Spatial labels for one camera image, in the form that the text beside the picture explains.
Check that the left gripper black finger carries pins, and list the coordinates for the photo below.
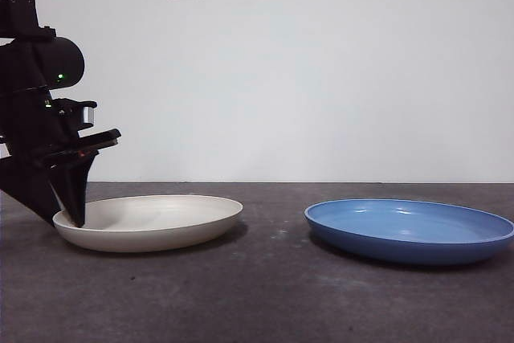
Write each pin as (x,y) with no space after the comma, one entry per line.
(28,182)
(74,190)

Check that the white round plate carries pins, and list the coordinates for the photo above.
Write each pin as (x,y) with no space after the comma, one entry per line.
(160,230)

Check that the blue round plate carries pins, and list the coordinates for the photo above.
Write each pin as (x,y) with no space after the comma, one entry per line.
(401,246)

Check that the left wrist grey camera box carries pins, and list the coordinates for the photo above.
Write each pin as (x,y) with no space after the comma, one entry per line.
(89,114)

